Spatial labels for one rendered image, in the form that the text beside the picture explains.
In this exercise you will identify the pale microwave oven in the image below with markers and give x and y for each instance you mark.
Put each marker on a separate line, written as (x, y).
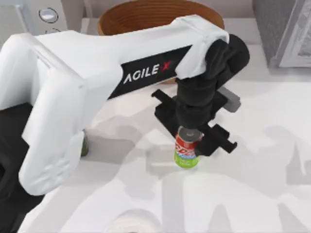
(22, 17)

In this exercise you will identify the white cup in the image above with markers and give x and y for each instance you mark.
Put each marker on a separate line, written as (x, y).
(136, 222)

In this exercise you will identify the round grey microwave knob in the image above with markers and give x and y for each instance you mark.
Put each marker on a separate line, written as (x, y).
(53, 30)
(48, 15)

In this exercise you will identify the red white green can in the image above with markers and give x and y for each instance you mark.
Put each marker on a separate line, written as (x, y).
(185, 155)

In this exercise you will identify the grey cabinet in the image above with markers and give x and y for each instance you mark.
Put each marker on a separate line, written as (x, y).
(269, 31)

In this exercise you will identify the brown wooden basket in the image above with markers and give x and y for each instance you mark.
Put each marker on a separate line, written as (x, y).
(136, 19)

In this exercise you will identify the green bottle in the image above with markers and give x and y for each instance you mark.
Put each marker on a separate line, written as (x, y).
(85, 145)

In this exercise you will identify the pale framed cabinet door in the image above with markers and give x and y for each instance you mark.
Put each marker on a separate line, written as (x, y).
(300, 36)

